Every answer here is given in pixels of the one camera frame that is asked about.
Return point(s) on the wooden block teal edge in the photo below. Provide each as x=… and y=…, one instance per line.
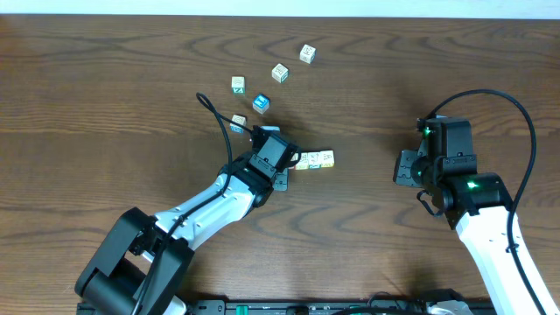
x=280, y=73

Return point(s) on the wooden block red edge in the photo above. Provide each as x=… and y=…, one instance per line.
x=293, y=161

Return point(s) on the wooden block blue side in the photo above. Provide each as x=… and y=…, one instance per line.
x=238, y=123

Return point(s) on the wooden block plain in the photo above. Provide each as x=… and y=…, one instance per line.
x=327, y=159

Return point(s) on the wooden block green edge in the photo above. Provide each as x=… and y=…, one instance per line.
x=314, y=160

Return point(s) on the wooden block yellow W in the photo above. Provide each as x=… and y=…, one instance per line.
x=303, y=163

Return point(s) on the wooden block blue I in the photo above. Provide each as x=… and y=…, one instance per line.
x=261, y=103

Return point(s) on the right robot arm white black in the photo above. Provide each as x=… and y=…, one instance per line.
x=477, y=206

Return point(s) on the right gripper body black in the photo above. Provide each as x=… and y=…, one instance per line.
x=416, y=171

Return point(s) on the wooden block green Z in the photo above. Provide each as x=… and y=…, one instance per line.
x=238, y=85

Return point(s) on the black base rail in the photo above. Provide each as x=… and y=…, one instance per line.
x=445, y=303

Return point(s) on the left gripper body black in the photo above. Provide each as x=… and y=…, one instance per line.
x=282, y=179

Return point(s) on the wooden block top right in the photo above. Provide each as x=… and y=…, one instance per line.
x=307, y=54

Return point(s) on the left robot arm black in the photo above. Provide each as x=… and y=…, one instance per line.
x=141, y=262

